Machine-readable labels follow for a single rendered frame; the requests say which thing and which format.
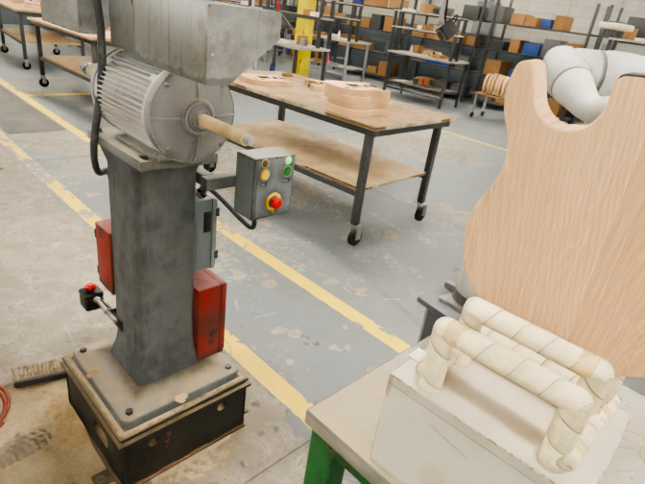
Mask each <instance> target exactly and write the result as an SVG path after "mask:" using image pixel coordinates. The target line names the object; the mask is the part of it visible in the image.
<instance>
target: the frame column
mask: <svg viewBox="0 0 645 484"><path fill-rule="evenodd" d="M100 147H101V149H102V151H103V153H104V155H105V158H106V160H107V175H108V191H109V206H110V222H111V237H112V252H113V268H114V283H115V299H116V314H117V316H118V317H119V318H120V319H121V320H122V321H123V331H121V330H120V329H119V328H117V334H116V338H115V341H114V343H113V345H112V347H111V349H110V352H111V354H112V355H113V356H114V357H115V359H116V360H117V361H118V362H119V364H120V365H121V366H122V367H123V369H124V370H125V371H126V372H127V373H128V375H129V376H130V377H131V379H132V380H133V381H134V382H135V384H136V385H138V386H145V385H147V384H149V383H152V382H154V381H156V380H159V379H161V378H163V377H165V376H167V375H170V374H173V373H175V372H177V371H180V370H182V369H184V368H187V367H189V366H191V365H194V364H196V363H198V362H200V361H201V360H198V359H197V354H196V349H195V344H194V338H193V313H194V259H195V206H196V171H197V169H198V167H199V165H196V166H189V167H181V168H174V169H167V170H159V171H152V172H145V173H141V172H139V171H138V170H136V169H135V168H133V167H132V166H130V165H128V164H127V163H126V162H125V161H123V160H122V159H120V158H119V157H117V156H115V155H114V154H112V153H111V152H109V151H108V150H106V149H105V148H103V147H102V146H100Z"/></svg>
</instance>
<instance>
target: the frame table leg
mask: <svg viewBox="0 0 645 484"><path fill-rule="evenodd" d="M332 450H333V448H332V447H331V446H330V445H329V444H328V443H327V442H326V441H325V440H324V439H322V438H321V437H320V436H319V435H318V434H317V433H316V432H315V431H314V430H313V429H312V432H311V439H310V445H309V450H308V456H307V462H306V468H305V475H304V480H303V484H342V483H343V478H344V473H345V468H344V467H343V466H342V465H341V464H340V463H339V462H338V461H337V460H336V459H332V458H331V455H332Z"/></svg>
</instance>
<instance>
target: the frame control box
mask: <svg viewBox="0 0 645 484"><path fill-rule="evenodd" d="M287 156H291V158H292V162H291V163H290V164H289V165H286V164H285V162H284V160H285V158H286V157H287ZM295 157H296V155H295V154H292V153H290V152H288V151H285V150H283V149H281V148H279V147H269V148H260V149H251V150H243V151H238V152H237V160H236V179H235V196H234V208H233V207H232V206H231V205H230V204H229V203H228V202H227V201H226V200H225V199H224V198H223V197H222V196H221V195H220V194H219V193H218V192H217V191H216V190H210V191H209V192H211V193H212V194H213V195H214V196H215V197H216V198H217V199H218V200H219V201H220V202H221V203H222V204H223V205H224V206H225V207H226V208H227V209H228V210H229V211H230V212H231V213H232V214H233V215H234V216H235V217H236V218H237V219H238V220H239V221H240V222H241V223H242V224H243V225H244V226H245V227H246V228H248V229H249V230H254V229H255V228H256V224H257V219H261V218H266V217H270V216H274V215H277V214H282V213H286V212H289V211H290V203H291V194H292V184H293V176H294V167H295ZM265 158H266V159H268V160H269V162H270V164H269V166H268V167H267V168H263V167H262V166H261V163H262V160H263V159H265ZM288 166H289V167H291V169H292V172H291V174H290V175H289V176H285V175H284V170H285V168H286V167H288ZM264 170H267V171H269V177H268V178H267V179H266V180H262V179H261V174H262V172H263V171H264ZM206 196H207V194H206V191H205V190H203V189H202V192H201V194H199V196H198V198H200V199H204V198H205V197H206ZM275 197H279V198H281V199H282V206H281V208H279V209H273V208H272V204H271V200H272V199H274V198H275ZM239 213H240V214H241V215H243V216H244V217H246V218H248V219H249V220H251V225H250V224H249V223H248V222H247V221H246V220H245V219H244V218H243V217H242V216H241V215H240V214H239Z"/></svg>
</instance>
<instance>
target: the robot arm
mask: <svg viewBox="0 0 645 484"><path fill-rule="evenodd" d="M543 62H544V63H545V66H546V78H547V92H548V93H549V94H550V95H551V96H552V97H553V98H554V99H555V100H556V101H557V102H558V103H559V104H561V105H562V106H563V107H565V108H566V109H567V110H569V111H570V112H571V113H572V114H573V115H574V116H576V117H577V118H579V119H581V120H583V121H585V122H584V124H583V126H586V125H589V124H590V123H592V122H593V121H595V120H596V119H597V118H598V117H599V116H600V115H601V114H602V112H603V111H604V109H605V107H606V106H607V103H608V101H609V96H610V93H611V90H612V88H613V85H614V82H615V80H616V79H617V78H618V77H619V76H620V75H622V74H626V73H630V72H642V73H645V57H643V56H639V55H636V54H631V53H626V52H619V51H602V50H593V49H584V48H576V49H574V48H573V47H571V46H557V47H554V48H552V49H550V50H549V51H548V52H547V53H546V55H545V57H544V59H543ZM444 287H445V288H446V289H447V290H448V291H449V292H450V294H446V295H440V297H439V302H441V303H444V304H446V305H448V306H449V307H451V308H452V309H454V310H455V311H457V312H458V313H460V314H462V311H463V308H464V304H465V303H466V301H467V300H468V299H469V298H472V297H478V296H477V294H476V293H475V291H474V289H473V287H472V286H471V283H470V281H469V279H468V276H467V273H466V267H465V263H464V259H463V261H462V264H461V267H460V271H459V275H458V279H457V283H456V282H453V281H450V280H448V281H447V282H446V283H445V284H444Z"/></svg>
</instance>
